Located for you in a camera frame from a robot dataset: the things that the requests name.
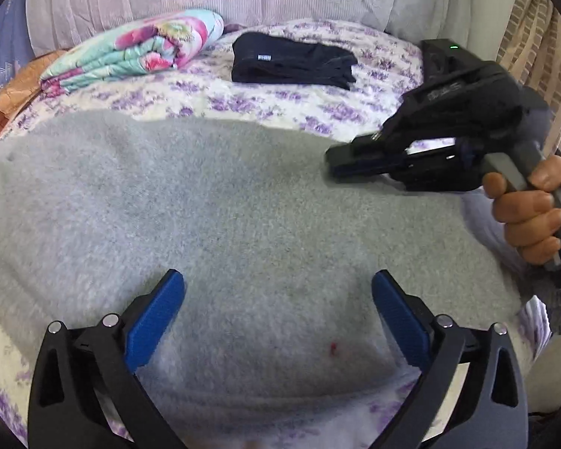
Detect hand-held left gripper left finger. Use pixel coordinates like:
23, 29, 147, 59
27, 269, 186, 449

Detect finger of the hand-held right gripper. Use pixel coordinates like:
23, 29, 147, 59
326, 133, 456, 165
329, 153, 469, 184

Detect folded floral quilt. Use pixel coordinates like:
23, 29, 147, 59
40, 8, 225, 99

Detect person's right hand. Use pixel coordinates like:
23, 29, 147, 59
482, 155, 561, 265

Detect brown pillow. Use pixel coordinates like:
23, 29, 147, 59
0, 51, 66, 150

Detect beige checked curtain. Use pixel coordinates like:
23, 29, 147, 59
496, 0, 561, 150

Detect blue printed board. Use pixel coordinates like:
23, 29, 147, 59
0, 0, 33, 89

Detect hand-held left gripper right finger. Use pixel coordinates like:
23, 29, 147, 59
371, 269, 529, 449

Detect folded black garment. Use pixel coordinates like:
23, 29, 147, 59
231, 32, 358, 89

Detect grey fleece pants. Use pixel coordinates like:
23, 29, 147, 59
0, 114, 524, 426

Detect purple floral bed sheet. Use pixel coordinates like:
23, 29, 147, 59
0, 19, 557, 449

